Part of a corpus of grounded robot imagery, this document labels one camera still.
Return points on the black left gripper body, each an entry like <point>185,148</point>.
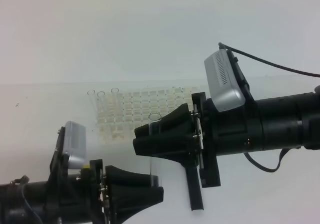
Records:
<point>76,195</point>

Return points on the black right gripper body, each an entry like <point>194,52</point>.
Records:
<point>229,132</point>

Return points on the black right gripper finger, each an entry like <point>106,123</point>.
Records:
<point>178,148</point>
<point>178,121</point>

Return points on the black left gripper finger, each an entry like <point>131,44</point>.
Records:
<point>125,201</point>
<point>118,176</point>

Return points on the clear glass test tube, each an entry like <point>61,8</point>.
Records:
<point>155,163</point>

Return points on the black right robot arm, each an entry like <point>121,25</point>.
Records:
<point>196,138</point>

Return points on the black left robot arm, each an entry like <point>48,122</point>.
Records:
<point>23,201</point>

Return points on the white plastic test tube rack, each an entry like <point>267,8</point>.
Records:
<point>135,106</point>

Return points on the clear tube far left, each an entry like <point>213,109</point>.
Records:
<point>91,95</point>

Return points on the black scoop tool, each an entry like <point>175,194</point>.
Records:
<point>194,190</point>

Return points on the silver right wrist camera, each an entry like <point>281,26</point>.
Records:
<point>227,85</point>

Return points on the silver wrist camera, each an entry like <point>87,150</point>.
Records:
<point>227,85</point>
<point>75,144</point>

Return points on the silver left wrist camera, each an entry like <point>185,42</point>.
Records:
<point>75,144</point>

